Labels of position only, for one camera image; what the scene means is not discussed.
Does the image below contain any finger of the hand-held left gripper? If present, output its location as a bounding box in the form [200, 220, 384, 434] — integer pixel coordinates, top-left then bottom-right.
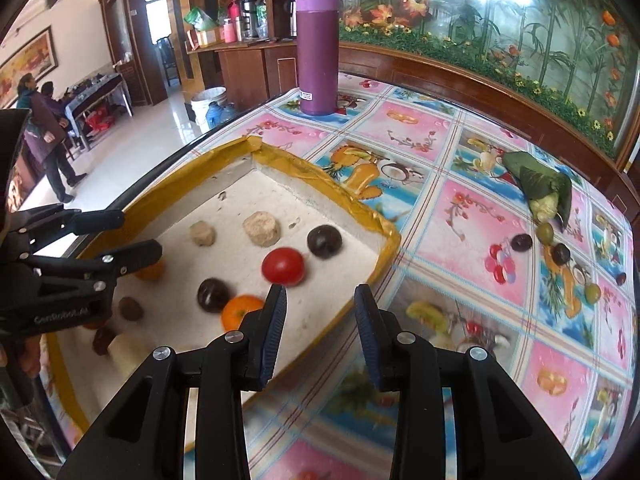
[6, 208, 126, 256]
[0, 239, 164, 306]

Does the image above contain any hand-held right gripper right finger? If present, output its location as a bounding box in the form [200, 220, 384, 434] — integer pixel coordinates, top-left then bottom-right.
[354, 283, 583, 480]

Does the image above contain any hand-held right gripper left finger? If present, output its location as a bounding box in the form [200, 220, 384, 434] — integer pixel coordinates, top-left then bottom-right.
[57, 283, 288, 480]

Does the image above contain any orange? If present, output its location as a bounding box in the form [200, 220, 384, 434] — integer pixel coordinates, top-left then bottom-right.
[135, 257, 167, 282]
[221, 295, 265, 331]

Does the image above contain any small brown fruit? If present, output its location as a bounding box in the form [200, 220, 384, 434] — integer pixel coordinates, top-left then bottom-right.
[118, 296, 145, 321]

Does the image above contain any large dark plum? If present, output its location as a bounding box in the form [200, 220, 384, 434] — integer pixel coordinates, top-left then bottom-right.
[306, 225, 343, 260]

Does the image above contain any white foam tray yellow tape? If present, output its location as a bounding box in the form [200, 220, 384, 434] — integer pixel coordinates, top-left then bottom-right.
[45, 135, 402, 456]

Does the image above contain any person's left hand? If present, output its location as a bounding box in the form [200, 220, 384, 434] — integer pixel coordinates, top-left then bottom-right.
[0, 334, 42, 381]

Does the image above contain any dark red fruit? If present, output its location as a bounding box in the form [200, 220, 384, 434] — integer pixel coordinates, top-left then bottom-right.
[91, 326, 117, 356]

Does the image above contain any red tomato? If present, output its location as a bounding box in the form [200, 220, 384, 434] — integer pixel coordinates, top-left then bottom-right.
[261, 247, 306, 287]

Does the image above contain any dining table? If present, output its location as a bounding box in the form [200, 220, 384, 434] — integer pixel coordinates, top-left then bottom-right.
[65, 72, 133, 151]

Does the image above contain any blue water jug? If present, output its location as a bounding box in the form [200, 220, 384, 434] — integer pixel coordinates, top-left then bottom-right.
[205, 101, 238, 128]

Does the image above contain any white bucket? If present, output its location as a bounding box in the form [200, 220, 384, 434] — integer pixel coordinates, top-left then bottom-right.
[190, 86, 228, 131]

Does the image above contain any wooden sideboard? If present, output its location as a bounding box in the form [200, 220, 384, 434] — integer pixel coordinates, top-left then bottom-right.
[187, 40, 341, 111]

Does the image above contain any leaf wrapped custard apple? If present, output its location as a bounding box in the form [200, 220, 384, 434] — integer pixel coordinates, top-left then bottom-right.
[501, 151, 572, 233]

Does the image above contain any green bag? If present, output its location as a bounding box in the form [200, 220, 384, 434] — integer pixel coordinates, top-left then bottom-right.
[183, 7, 218, 31]

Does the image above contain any purple thermos bottle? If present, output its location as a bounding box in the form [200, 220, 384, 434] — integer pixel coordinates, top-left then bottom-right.
[294, 0, 340, 117]

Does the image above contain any glass cabinet with artificial flowers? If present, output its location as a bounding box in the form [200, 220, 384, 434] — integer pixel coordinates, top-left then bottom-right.
[307, 0, 640, 171]

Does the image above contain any wall painting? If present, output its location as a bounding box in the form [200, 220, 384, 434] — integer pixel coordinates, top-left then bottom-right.
[0, 26, 59, 96]

